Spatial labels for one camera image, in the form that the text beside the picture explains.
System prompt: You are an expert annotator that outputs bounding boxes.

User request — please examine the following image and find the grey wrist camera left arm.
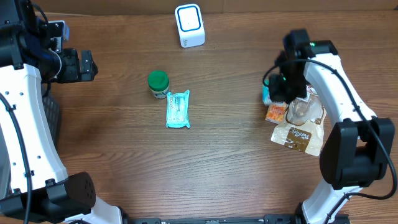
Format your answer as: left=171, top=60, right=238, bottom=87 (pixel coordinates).
left=47, top=20, right=70, bottom=54

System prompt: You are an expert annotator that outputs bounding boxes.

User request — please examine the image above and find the brown snack pouch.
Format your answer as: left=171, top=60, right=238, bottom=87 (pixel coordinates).
left=271, top=85, right=326, bottom=157

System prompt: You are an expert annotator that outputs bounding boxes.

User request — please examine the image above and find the teal wet wipes pack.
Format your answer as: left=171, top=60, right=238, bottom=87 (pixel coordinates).
left=165, top=90, right=190, bottom=128

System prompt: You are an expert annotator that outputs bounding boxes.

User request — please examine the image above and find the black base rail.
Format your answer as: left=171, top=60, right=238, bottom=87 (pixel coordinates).
left=131, top=215, right=305, bottom=224

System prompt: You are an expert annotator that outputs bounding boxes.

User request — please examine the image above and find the teal Kleenex tissue pack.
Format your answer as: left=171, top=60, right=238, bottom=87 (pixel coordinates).
left=262, top=79, right=272, bottom=106

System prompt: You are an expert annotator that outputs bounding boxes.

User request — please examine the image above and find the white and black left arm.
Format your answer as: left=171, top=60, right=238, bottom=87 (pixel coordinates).
left=1, top=0, right=131, bottom=223

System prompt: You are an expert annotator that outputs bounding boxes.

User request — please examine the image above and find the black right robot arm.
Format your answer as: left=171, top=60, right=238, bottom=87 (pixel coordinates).
left=262, top=29, right=395, bottom=223

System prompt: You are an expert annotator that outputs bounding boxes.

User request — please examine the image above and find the orange Kleenex tissue pack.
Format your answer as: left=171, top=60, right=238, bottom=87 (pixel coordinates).
left=265, top=102, right=288, bottom=124

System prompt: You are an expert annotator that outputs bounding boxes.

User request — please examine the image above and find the green lid jar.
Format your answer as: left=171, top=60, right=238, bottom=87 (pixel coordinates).
left=147, top=70, right=170, bottom=99

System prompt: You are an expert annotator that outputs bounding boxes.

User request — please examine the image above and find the white barcode scanner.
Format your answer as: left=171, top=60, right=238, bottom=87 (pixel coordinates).
left=175, top=3, right=205, bottom=48

